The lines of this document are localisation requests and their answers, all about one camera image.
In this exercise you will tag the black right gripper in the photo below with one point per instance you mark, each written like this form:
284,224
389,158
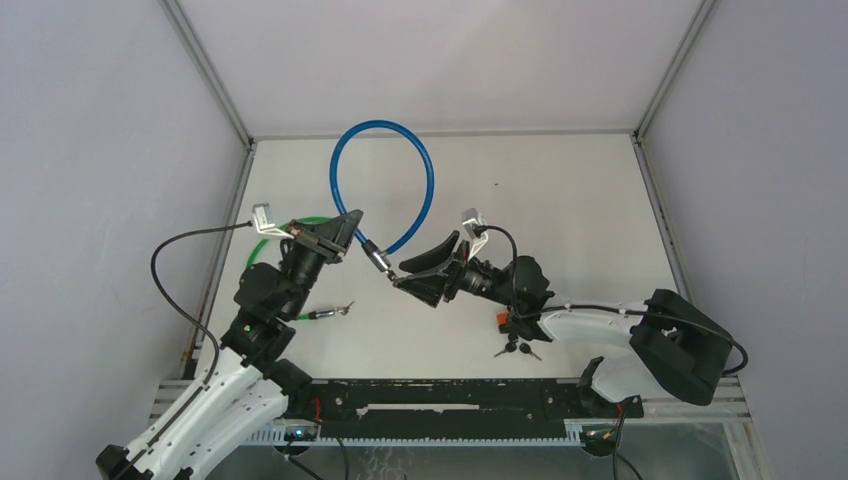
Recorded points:
430,287

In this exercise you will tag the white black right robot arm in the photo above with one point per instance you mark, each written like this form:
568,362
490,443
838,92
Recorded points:
666,344

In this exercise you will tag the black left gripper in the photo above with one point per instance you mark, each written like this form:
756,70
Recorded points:
328,239

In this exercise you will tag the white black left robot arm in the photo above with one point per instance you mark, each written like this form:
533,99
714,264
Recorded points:
248,383

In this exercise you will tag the black mounting rail base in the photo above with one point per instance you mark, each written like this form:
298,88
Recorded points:
359,400

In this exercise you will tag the white slotted cable duct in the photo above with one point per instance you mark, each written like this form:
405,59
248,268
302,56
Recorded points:
460,431

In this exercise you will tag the black head padlock keys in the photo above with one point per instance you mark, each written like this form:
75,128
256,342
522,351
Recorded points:
516,344

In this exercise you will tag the silver keys of green lock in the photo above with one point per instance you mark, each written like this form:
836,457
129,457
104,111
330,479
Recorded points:
344,310

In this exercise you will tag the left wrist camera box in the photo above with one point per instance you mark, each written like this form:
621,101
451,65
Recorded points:
268,218

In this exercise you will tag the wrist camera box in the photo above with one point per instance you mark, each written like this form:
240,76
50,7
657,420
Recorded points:
268,218
475,228

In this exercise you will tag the orange black padlock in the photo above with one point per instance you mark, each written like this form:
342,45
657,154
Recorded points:
506,323

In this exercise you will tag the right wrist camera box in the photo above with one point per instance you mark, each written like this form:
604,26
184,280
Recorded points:
475,228

